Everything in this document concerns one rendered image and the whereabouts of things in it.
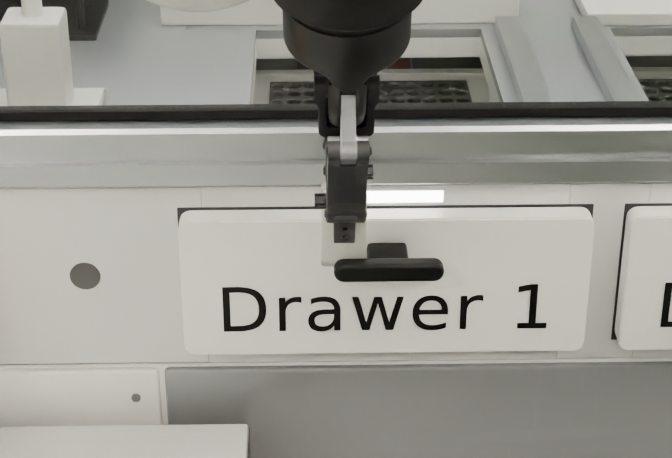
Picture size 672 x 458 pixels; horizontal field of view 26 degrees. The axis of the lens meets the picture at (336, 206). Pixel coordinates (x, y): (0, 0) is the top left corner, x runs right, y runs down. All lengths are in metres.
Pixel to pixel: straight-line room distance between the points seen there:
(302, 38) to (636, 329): 0.38
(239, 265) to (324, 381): 0.13
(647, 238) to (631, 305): 0.05
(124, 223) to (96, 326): 0.09
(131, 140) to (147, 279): 0.11
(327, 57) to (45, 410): 0.42
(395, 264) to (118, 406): 0.26
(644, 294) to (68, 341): 0.42
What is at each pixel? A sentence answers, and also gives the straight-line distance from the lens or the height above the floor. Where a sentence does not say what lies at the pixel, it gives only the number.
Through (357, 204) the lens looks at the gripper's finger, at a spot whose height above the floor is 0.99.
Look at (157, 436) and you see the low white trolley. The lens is 1.09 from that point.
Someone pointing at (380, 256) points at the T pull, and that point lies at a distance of 1.00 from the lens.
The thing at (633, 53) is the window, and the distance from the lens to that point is 1.02.
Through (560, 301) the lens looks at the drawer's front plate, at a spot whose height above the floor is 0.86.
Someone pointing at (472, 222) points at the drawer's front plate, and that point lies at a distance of 1.01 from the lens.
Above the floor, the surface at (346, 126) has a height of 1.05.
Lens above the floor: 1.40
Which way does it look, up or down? 27 degrees down
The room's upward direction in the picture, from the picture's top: straight up
